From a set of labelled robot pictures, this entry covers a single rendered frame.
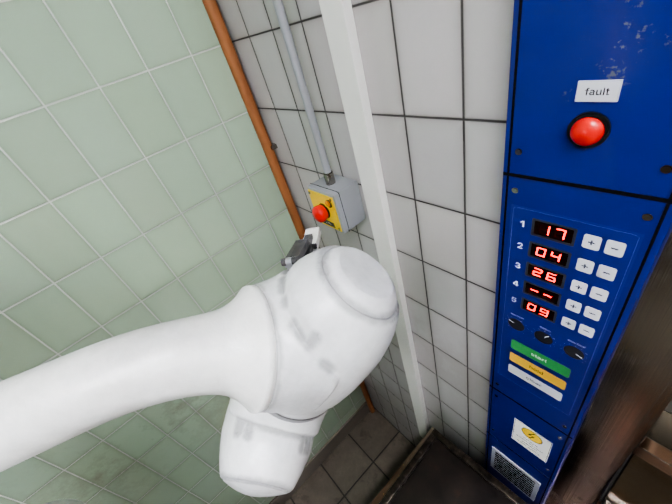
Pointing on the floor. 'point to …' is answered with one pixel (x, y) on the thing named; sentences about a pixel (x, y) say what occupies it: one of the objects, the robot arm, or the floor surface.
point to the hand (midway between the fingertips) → (311, 240)
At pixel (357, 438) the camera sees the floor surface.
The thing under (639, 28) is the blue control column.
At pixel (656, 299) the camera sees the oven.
